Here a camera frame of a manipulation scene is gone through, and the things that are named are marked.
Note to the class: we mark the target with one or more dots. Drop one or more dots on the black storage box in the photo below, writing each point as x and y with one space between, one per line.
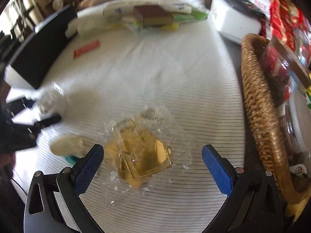
41 53

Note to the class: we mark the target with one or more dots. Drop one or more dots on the striped cloth-covered desktop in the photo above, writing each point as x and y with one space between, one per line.
158 77

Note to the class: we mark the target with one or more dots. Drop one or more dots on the pile of red snack packets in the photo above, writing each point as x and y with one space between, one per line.
281 17

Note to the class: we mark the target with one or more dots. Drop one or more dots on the clear plastic packet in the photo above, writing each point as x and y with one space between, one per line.
49 99

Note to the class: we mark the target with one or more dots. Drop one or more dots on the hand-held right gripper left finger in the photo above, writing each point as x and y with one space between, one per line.
88 167

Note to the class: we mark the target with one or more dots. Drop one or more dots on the brown small box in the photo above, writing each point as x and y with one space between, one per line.
153 15

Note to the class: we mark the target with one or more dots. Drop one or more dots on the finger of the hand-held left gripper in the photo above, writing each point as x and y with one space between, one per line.
49 121
21 104

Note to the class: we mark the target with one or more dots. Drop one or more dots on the blue white carton box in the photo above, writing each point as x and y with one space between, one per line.
116 11

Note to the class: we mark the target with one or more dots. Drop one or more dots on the large clear plastic container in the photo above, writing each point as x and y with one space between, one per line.
300 116

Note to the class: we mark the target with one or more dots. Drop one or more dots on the white tape roll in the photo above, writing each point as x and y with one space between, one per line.
65 145

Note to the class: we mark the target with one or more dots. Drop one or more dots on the wicker basket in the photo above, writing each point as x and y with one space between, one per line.
260 116

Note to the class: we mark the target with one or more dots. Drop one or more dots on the green yellow flat packets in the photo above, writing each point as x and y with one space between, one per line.
192 17

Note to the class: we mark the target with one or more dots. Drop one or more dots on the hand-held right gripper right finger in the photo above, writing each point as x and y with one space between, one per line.
218 172

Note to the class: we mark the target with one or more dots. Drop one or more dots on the white floral box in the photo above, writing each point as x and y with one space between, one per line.
233 26

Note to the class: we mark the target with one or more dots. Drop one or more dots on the red flat packet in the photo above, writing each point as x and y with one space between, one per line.
86 49

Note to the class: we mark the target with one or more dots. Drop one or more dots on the crumpled white plastic bag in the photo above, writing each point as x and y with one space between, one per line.
74 28

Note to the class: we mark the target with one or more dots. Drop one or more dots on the gold card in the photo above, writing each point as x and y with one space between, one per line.
141 153

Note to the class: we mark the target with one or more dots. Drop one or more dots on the teal small object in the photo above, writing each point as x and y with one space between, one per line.
72 159

